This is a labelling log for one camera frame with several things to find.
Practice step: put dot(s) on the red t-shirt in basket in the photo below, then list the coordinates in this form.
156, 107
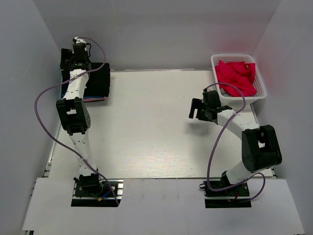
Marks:
238, 74

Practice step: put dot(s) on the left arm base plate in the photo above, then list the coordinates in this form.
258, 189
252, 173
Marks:
92, 191

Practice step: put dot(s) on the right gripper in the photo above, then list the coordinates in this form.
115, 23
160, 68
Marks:
197, 104

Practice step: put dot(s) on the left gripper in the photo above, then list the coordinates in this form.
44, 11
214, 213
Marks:
66, 54

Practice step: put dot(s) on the black t-shirt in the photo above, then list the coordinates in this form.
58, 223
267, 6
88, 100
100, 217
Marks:
97, 80

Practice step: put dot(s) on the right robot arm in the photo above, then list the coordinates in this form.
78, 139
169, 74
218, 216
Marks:
260, 148

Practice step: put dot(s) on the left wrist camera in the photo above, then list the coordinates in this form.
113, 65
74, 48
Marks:
78, 40

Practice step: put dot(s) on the white plastic basket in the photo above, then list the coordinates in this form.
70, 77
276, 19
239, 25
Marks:
229, 94

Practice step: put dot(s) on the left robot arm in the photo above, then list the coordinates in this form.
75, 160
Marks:
73, 114

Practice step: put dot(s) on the pink folded t-shirt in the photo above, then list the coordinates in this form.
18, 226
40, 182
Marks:
94, 98

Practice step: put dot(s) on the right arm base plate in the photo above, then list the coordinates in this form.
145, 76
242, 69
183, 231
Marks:
236, 197

